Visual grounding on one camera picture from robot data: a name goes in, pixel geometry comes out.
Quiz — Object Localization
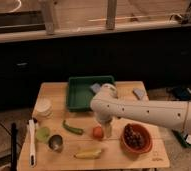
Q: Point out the green bin of items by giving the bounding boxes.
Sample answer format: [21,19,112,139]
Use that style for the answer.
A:
[173,131,191,148]

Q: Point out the green plastic tray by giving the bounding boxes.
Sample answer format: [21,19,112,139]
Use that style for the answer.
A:
[66,75,115,112]

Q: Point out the red apple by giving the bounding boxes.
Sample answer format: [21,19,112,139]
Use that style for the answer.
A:
[92,126,104,140]

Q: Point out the small metal cup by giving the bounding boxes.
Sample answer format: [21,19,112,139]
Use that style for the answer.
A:
[48,135,63,152]

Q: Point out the white handled brush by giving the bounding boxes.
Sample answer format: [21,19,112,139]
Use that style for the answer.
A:
[29,119,36,167]

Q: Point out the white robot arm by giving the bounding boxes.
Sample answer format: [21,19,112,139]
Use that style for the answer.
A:
[90,84,191,135]

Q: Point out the light green cup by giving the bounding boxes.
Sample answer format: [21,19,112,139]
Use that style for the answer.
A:
[35,127,50,143]

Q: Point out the black pole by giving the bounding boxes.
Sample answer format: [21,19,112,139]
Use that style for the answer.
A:
[11,123,17,171]

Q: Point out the yellow banana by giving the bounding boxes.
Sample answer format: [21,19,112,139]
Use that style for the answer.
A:
[74,149,102,159]

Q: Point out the dark object on floor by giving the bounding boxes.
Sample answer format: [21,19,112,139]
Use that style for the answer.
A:
[170,86,191,101]

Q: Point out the blue sponge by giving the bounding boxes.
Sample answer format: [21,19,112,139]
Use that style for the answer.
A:
[90,83,101,93]

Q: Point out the orange bowl of grapes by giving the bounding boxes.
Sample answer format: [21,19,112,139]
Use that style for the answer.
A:
[120,123,153,155]

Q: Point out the grey wedge block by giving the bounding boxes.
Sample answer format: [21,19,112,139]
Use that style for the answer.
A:
[133,88,145,100]

